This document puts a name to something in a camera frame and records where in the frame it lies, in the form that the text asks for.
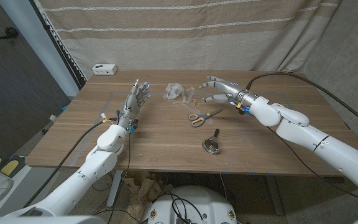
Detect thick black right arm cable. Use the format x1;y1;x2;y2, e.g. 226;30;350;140
246;72;358;133

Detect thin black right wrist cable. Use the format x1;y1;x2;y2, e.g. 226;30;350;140
266;126;358;207

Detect beige striped curtain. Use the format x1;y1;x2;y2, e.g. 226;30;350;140
37;0;343;73

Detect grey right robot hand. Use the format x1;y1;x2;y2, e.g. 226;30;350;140
199;76;258;108

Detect white power strip box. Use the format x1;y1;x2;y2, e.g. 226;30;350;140
92;63;119;76

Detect black zigzag edged strip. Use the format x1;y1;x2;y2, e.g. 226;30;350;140
31;0;88;90

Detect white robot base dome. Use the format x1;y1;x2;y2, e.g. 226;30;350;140
147;185;238;224

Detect crumpled brown paper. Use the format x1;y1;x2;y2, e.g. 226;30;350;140
122;170;173;224

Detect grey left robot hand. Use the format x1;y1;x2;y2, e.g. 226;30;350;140
117;78;151;129

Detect white table leg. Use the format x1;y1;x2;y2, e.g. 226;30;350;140
106;170;124;208

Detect thin black left wrist cable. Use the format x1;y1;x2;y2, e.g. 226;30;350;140
107;132;132;224

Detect orange grey handled scissors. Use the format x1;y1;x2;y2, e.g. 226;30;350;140
188;108;224;128

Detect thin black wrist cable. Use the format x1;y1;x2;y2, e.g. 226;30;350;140
266;126;358;207
107;132;132;224

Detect crumpled clear tape wad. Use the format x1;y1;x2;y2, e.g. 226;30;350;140
162;82;185;101

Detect grey table leg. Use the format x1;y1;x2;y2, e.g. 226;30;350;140
264;175;285;216

